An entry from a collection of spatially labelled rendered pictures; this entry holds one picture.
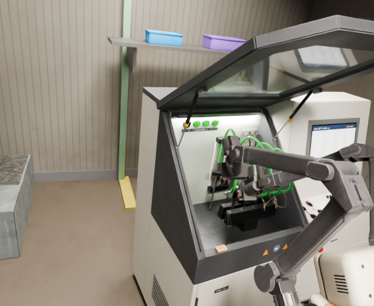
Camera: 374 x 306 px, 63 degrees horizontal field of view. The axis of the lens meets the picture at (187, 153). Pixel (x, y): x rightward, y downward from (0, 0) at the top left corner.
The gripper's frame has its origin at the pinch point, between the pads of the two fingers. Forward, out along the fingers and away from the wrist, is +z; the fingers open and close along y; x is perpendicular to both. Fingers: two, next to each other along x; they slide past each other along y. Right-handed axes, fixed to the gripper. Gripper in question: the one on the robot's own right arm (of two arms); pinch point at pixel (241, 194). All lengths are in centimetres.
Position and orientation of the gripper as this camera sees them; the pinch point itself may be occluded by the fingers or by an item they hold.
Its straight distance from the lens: 164.4
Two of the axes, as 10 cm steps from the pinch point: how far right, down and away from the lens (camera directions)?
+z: -2.2, 3.5, 9.1
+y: -0.7, -9.4, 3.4
